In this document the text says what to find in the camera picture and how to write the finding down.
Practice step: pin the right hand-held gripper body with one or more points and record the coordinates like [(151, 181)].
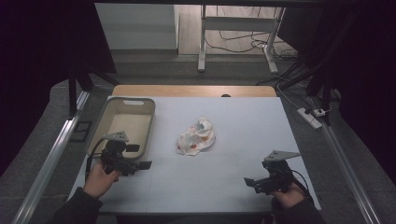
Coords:
[(277, 179)]

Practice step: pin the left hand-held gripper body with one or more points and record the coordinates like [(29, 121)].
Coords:
[(116, 160)]

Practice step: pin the beige basket with grey rim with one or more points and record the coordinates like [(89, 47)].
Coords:
[(132, 124)]

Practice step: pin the white cloth with orange print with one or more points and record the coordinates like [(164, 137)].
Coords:
[(196, 138)]

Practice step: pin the person's right hand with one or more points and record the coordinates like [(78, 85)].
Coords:
[(289, 197)]

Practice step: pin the person's left hand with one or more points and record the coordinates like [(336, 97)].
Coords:
[(98, 182)]

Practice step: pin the white table cover sheet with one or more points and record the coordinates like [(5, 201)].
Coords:
[(233, 174)]

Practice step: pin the white power strip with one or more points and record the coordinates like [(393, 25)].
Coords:
[(308, 118)]

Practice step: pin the white plug adapter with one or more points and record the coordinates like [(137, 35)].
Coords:
[(319, 112)]

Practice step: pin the black metal stand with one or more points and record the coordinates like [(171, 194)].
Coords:
[(325, 93), (73, 93)]

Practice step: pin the white cabinet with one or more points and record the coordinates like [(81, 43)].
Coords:
[(137, 26)]

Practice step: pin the black curtain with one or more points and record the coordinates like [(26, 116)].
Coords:
[(40, 62), (358, 62)]

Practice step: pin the black floor bracket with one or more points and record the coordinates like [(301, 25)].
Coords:
[(80, 131)]

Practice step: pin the aluminium rail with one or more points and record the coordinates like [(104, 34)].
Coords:
[(348, 174), (49, 165)]

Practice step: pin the white desk frame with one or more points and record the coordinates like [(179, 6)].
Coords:
[(238, 23)]

